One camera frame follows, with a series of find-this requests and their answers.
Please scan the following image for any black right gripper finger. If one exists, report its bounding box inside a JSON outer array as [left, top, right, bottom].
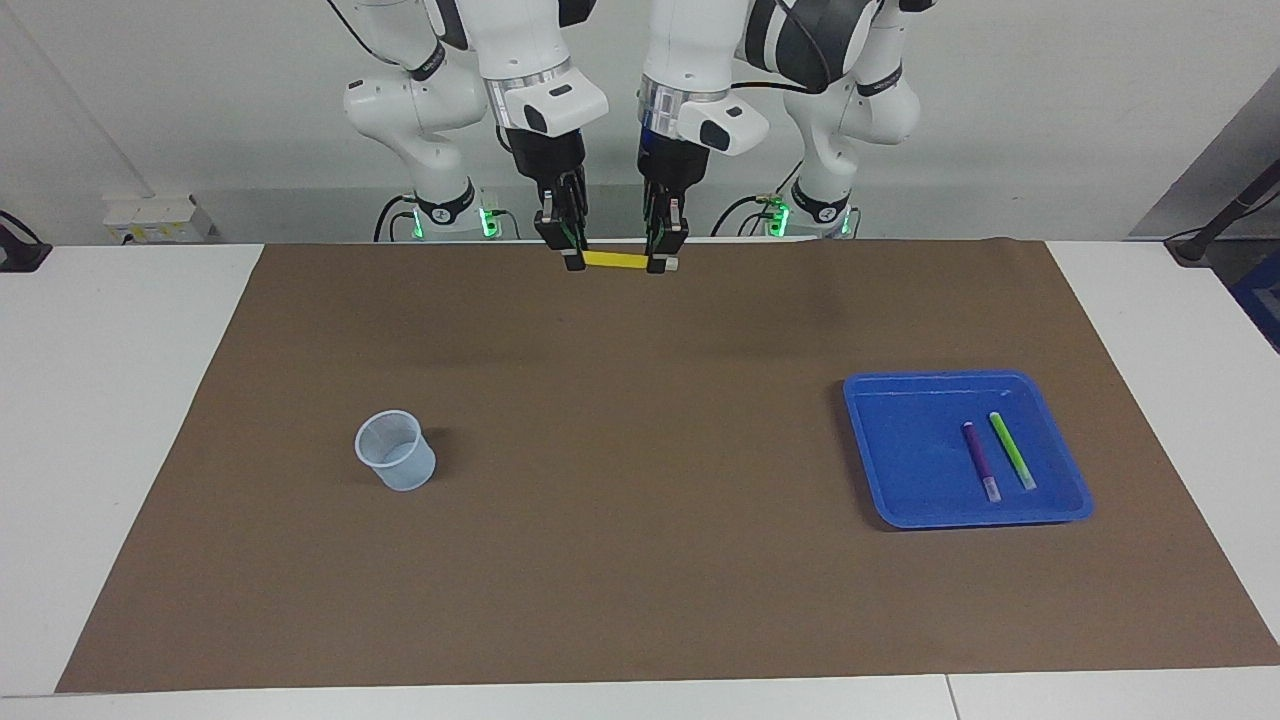
[[560, 170, 592, 243], [533, 194, 588, 274]]

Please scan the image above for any yellow marker pen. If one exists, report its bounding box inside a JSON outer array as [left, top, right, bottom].
[[580, 250, 679, 273]]

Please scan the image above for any purple marker pen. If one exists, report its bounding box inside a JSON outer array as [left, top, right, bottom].
[[962, 421, 1002, 503]]

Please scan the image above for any green marker pen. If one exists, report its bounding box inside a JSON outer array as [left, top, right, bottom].
[[988, 411, 1038, 492]]

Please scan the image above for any translucent plastic cup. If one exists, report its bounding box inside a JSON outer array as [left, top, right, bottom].
[[355, 410, 437, 492]]

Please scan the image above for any brown table mat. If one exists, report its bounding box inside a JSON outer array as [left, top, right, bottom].
[[55, 238, 1280, 694]]

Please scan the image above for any blue plastic tray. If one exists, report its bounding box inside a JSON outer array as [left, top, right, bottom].
[[843, 372, 1095, 530]]

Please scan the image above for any white power strip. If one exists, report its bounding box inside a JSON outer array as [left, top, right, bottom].
[[102, 195, 216, 244]]

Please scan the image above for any black stand pole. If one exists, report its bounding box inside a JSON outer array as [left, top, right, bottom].
[[1165, 160, 1280, 266]]

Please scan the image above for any blue storage box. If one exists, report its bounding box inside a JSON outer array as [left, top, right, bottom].
[[1230, 250, 1280, 353]]

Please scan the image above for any black base power cable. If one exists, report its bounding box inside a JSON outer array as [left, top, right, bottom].
[[712, 160, 803, 238], [374, 195, 421, 243]]

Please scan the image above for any black clamp mount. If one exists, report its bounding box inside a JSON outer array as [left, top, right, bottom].
[[0, 210, 53, 273]]

